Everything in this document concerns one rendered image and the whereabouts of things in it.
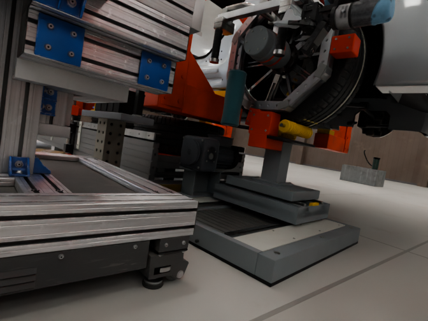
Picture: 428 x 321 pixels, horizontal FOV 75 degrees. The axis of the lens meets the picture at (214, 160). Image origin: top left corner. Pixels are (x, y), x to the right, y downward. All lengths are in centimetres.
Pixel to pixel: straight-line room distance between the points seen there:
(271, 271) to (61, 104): 77
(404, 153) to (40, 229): 1370
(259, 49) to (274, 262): 86
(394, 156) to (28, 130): 1368
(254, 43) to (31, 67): 87
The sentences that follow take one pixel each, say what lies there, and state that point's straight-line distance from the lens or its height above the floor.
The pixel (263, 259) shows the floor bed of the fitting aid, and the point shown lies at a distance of 89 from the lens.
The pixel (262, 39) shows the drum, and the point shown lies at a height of 85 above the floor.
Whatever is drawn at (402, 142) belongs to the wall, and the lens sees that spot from 1399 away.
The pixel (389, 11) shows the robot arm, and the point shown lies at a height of 83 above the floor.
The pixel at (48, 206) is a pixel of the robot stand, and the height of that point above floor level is 23.
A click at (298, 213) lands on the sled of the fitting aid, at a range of 128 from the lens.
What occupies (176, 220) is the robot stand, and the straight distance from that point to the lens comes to 71.
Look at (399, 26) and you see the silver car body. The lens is 151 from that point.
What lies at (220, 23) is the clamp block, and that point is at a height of 91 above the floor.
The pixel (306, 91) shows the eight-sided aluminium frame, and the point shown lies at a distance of 130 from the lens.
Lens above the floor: 38
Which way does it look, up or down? 3 degrees down
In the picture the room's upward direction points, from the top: 9 degrees clockwise
